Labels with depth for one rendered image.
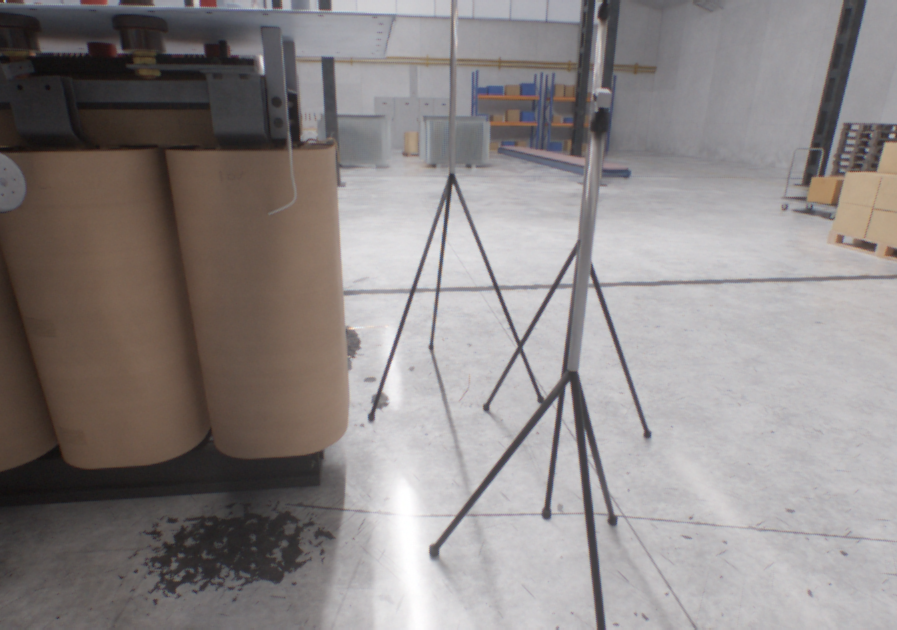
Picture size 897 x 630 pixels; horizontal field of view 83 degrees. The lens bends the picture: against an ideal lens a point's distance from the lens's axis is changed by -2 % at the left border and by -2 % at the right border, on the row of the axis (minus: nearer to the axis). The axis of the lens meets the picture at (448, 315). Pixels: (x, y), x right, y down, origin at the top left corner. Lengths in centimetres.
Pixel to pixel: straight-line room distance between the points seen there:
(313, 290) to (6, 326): 84
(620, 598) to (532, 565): 24
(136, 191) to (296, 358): 58
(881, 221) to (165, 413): 617
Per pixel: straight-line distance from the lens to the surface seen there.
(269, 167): 137
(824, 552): 196
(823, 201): 878
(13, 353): 185
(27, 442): 194
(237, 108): 141
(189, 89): 149
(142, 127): 158
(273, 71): 146
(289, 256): 140
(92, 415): 173
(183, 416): 173
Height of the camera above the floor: 115
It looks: 21 degrees down
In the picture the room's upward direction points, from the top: 1 degrees clockwise
